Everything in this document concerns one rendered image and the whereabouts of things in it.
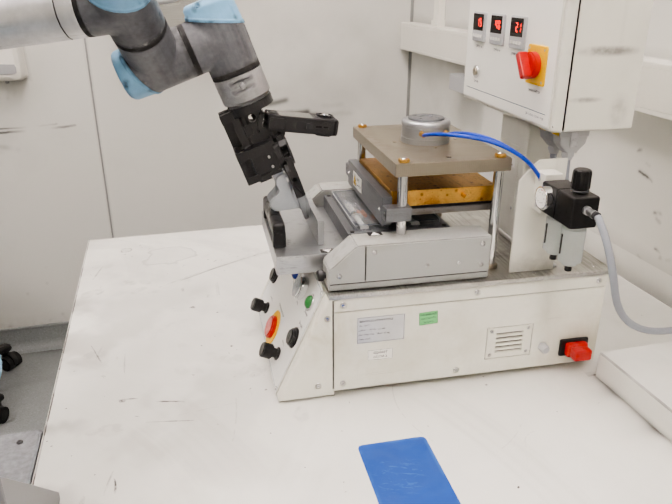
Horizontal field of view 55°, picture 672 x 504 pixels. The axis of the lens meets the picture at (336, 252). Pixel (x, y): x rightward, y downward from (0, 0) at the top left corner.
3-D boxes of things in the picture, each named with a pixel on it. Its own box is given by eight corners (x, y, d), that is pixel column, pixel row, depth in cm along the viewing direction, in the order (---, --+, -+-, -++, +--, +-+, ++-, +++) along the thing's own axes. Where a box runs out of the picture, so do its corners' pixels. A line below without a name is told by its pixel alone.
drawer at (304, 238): (416, 219, 123) (418, 179, 120) (460, 264, 104) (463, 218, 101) (262, 230, 118) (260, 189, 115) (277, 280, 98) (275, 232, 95)
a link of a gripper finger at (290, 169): (292, 193, 105) (272, 144, 101) (302, 189, 105) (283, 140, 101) (297, 202, 101) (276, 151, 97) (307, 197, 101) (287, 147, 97)
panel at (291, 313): (258, 307, 128) (295, 224, 123) (276, 394, 101) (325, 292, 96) (248, 304, 127) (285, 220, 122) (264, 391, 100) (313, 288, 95)
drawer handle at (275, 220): (274, 216, 114) (274, 194, 112) (286, 247, 100) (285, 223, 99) (263, 216, 113) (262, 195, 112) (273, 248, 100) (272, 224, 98)
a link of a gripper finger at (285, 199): (280, 229, 107) (258, 179, 103) (313, 215, 107) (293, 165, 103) (282, 235, 104) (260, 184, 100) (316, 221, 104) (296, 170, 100)
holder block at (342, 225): (410, 202, 121) (411, 189, 120) (449, 241, 103) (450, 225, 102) (323, 208, 118) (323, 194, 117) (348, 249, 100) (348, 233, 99)
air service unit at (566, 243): (546, 243, 101) (558, 150, 95) (599, 283, 88) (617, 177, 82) (515, 246, 100) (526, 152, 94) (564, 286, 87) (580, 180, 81)
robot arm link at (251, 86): (258, 60, 100) (263, 67, 92) (269, 88, 101) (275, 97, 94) (212, 79, 99) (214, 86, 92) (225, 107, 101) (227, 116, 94)
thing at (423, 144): (474, 167, 125) (480, 99, 120) (557, 221, 97) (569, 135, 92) (352, 174, 120) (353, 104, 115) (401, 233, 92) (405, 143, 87)
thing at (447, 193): (447, 174, 120) (451, 123, 117) (498, 212, 100) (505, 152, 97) (358, 179, 117) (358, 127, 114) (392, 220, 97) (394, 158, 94)
